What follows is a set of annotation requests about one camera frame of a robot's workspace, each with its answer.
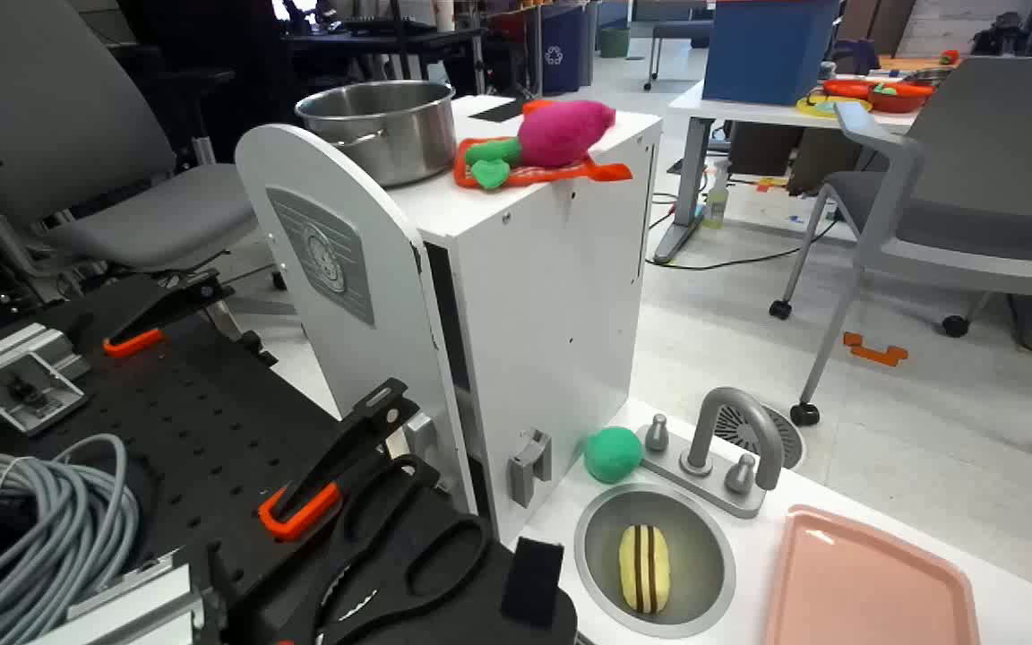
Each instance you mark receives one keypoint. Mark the round burner with yellow stripes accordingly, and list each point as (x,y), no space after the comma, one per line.
(697,561)

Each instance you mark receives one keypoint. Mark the white toy cabinet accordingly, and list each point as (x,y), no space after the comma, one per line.
(539,297)

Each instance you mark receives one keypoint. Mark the grey fabric office chair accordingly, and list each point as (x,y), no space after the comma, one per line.
(61,121)

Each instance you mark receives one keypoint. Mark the orange plastic container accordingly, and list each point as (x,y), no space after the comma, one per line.
(879,91)

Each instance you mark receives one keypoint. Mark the green toy ball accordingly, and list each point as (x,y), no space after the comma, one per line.
(609,456)

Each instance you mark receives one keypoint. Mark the small black box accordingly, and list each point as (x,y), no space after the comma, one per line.
(531,580)

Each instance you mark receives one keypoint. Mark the black scissors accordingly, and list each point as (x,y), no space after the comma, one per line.
(439,567)

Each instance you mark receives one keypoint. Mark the grey toy faucet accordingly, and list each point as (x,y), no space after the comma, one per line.
(734,417)

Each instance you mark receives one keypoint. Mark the grey plastic chair with casters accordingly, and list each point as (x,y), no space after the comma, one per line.
(995,180)

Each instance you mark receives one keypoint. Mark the white desk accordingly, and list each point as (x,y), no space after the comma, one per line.
(754,112)

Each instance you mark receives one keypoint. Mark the metal plate with label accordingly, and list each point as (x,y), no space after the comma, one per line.
(27,392)

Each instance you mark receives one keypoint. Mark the blue recycling bin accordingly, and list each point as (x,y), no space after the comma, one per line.
(564,47)

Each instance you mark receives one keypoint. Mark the yellow striped toy macaron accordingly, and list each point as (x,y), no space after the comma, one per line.
(643,572)

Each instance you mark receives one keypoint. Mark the white toy kitchen counter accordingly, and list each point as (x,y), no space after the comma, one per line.
(1018,613)

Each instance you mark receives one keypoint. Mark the red checkered pot holder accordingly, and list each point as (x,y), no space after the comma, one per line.
(571,174)

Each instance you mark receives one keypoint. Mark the black square patch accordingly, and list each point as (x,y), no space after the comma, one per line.
(497,110)

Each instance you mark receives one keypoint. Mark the stainless steel pot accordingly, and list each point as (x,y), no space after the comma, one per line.
(385,128)

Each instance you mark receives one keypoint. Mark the magenta plush beet green leaves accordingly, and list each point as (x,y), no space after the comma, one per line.
(564,131)

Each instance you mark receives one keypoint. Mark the blue storage bin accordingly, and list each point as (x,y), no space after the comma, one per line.
(767,47)

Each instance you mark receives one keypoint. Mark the pink plastic tray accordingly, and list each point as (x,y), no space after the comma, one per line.
(860,592)

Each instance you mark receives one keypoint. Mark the orange floor tape mark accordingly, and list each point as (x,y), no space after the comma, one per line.
(876,350)

